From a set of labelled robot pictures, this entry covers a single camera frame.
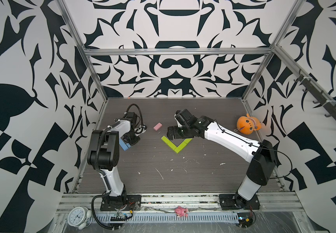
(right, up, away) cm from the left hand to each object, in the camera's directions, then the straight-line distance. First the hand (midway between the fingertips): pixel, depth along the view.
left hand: (129, 138), depth 97 cm
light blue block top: (-2, -4, -3) cm, 6 cm away
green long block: (+35, -5, -3) cm, 35 cm away
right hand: (+28, +5, -15) cm, 32 cm away
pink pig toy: (+32, -31, -27) cm, 52 cm away
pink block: (+18, +7, +6) cm, 20 cm away
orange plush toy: (+76, +8, -2) cm, 77 cm away
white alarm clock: (-15, -31, -29) cm, 45 cm away
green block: (+27, -3, -2) cm, 27 cm away
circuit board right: (+63, -35, -26) cm, 77 cm away
